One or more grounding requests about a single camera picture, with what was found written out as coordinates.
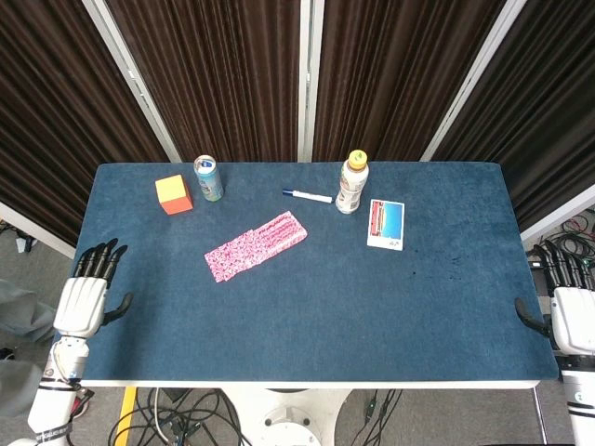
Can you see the grey fabric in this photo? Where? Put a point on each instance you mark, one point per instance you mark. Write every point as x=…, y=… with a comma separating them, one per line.
x=21, y=311

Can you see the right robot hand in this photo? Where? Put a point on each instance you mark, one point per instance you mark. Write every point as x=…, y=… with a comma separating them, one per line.
x=574, y=320

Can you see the white partition frame rail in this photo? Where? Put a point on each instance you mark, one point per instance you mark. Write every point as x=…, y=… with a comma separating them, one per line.
x=37, y=228
x=558, y=214

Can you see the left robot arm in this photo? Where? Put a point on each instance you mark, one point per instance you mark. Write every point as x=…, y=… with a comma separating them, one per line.
x=51, y=404

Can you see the light blue drink can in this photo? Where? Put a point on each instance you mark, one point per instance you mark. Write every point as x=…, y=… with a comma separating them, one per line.
x=209, y=181

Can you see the white marker with blue cap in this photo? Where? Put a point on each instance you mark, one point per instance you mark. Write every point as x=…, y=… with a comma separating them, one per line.
x=309, y=195

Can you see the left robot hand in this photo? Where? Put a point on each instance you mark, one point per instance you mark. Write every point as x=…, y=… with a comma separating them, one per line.
x=79, y=302

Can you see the postcard with blue sky picture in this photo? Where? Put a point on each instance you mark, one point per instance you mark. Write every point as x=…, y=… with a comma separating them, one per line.
x=386, y=224

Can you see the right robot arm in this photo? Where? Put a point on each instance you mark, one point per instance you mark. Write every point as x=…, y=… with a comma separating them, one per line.
x=581, y=399

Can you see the pink white patterned cloth square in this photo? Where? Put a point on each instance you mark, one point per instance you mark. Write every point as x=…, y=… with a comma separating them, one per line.
x=222, y=266

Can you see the white bottle with yellow cap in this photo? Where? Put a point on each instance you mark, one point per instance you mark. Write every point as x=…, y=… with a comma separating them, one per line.
x=352, y=186

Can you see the yellow floor tape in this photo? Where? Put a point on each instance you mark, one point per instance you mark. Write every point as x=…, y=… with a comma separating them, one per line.
x=125, y=413

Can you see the white partition frame post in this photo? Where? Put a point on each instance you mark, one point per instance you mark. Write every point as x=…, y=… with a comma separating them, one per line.
x=133, y=81
x=473, y=79
x=309, y=79

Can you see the pink white patterned cloth strip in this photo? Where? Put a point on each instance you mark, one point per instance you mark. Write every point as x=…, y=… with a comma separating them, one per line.
x=265, y=241

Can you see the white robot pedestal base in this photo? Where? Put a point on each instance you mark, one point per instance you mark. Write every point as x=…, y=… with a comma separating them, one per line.
x=286, y=418

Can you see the dark brown pleated curtain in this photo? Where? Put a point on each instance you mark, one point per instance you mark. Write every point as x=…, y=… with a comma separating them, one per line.
x=395, y=79
x=56, y=116
x=548, y=116
x=223, y=83

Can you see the orange cube with yellow face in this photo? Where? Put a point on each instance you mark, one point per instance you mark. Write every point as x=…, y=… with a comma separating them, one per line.
x=174, y=195

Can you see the blue fabric table cover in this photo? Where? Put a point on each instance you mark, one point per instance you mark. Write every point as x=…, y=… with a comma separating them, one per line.
x=325, y=306

